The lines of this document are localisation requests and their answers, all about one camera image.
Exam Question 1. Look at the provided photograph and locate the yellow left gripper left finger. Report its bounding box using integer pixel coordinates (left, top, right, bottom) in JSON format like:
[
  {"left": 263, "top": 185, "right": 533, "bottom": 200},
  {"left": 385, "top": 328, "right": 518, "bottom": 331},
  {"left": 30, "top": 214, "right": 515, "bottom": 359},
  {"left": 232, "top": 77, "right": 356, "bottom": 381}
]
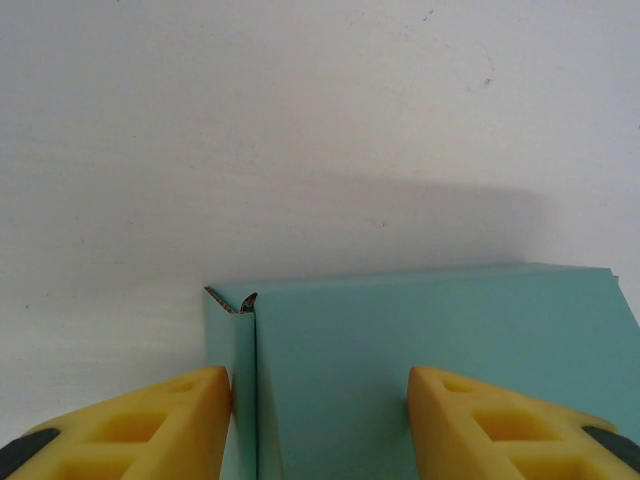
[{"left": 0, "top": 366, "right": 232, "bottom": 480}]

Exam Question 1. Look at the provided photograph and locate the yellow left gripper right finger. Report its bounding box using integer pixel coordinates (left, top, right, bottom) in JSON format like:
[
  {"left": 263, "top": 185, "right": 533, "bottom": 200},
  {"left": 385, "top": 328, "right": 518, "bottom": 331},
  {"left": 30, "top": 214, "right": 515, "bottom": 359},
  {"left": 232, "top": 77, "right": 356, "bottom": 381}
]
[{"left": 405, "top": 366, "right": 640, "bottom": 480}]

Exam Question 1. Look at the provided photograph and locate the teal cardboard box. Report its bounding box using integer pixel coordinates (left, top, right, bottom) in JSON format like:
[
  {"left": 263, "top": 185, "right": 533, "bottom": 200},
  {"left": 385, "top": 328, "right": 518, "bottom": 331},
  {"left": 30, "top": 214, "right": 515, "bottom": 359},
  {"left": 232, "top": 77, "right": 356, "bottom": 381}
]
[{"left": 203, "top": 262, "right": 640, "bottom": 480}]

